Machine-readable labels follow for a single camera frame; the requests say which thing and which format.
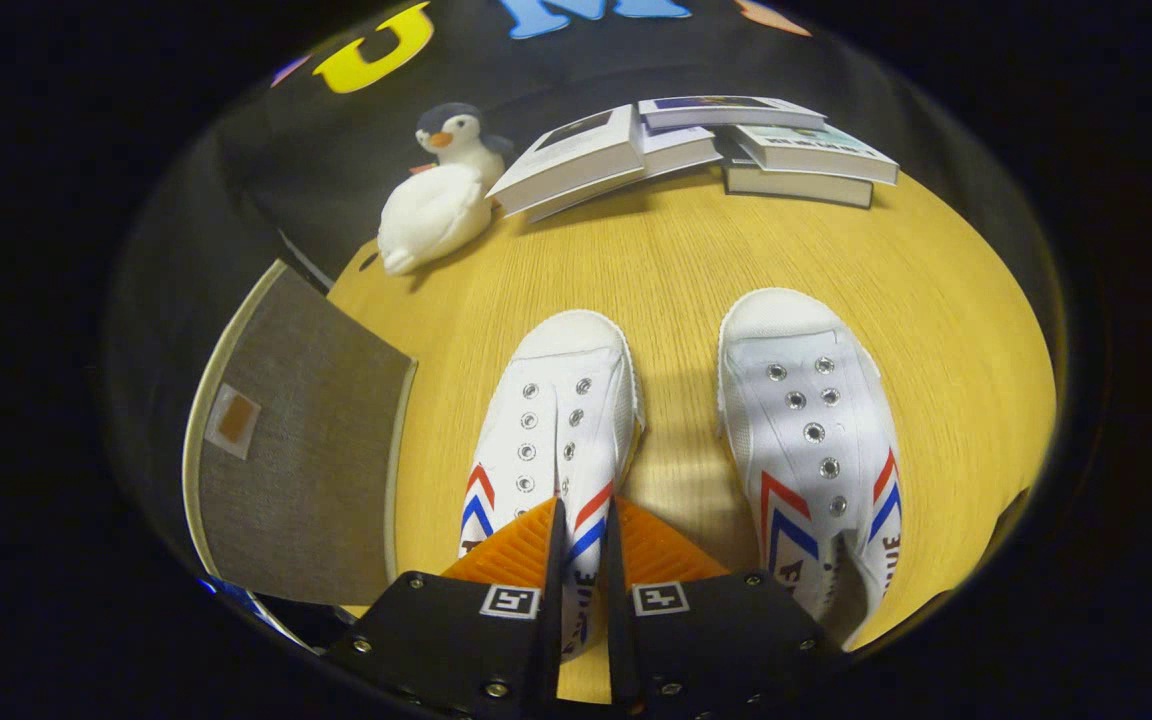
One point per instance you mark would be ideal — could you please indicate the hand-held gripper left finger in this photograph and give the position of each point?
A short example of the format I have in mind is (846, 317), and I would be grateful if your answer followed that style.
(548, 600)

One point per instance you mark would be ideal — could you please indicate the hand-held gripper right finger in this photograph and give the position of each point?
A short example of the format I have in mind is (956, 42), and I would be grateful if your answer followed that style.
(618, 620)

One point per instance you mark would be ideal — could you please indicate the white canvas shoe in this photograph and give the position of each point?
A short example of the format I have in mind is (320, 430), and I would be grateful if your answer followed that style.
(556, 400)
(806, 400)

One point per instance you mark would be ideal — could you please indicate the grey fabric storage box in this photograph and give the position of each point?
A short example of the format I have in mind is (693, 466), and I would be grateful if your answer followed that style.
(306, 450)

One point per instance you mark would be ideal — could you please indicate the white penguin plush toy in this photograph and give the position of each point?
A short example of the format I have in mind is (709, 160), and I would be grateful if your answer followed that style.
(431, 215)

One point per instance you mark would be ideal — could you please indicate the plain white book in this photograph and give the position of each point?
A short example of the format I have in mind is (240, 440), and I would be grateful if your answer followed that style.
(681, 150)

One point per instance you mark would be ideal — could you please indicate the white book teal cover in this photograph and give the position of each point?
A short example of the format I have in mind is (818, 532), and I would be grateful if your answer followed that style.
(816, 160)

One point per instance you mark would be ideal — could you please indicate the white book blue cover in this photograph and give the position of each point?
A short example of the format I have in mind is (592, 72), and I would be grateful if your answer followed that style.
(726, 115)

